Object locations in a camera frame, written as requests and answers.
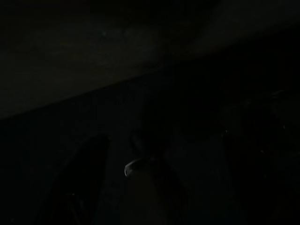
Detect black floor mat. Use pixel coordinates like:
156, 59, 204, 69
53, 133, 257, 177
0, 30, 300, 225

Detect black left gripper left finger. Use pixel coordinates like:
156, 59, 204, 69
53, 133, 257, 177
44, 135, 111, 225

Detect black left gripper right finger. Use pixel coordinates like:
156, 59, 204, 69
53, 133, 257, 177
222, 130, 277, 225

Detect grey robot foot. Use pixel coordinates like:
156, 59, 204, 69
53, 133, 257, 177
123, 156, 190, 225

